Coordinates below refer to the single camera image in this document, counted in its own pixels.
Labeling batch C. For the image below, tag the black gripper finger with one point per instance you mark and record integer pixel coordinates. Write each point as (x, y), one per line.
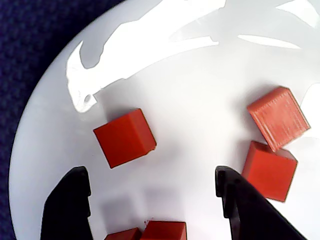
(245, 212)
(67, 212)

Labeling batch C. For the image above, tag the small red cube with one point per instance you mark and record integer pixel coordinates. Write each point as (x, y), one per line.
(165, 232)
(125, 140)
(277, 117)
(125, 236)
(270, 175)

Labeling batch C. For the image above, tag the white round plate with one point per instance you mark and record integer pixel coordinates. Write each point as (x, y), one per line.
(187, 87)

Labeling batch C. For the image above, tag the blue woven cloth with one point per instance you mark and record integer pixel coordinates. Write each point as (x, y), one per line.
(20, 50)

